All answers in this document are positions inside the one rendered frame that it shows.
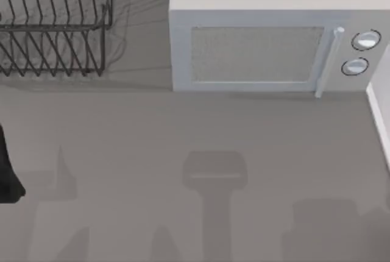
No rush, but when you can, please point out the microwave oven door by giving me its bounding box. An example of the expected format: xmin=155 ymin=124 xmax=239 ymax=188
xmin=172 ymin=10 xmax=339 ymax=93

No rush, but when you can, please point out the round microwave knob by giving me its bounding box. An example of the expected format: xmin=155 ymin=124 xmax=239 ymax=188
xmin=341 ymin=57 xmax=370 ymax=77
xmin=350 ymin=29 xmax=382 ymax=52

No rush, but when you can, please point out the microwave door handle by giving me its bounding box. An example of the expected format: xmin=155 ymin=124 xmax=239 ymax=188
xmin=314 ymin=26 xmax=346 ymax=99

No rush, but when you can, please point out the black wire dish rack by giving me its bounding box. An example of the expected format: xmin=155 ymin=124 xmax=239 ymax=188
xmin=0 ymin=0 xmax=116 ymax=77

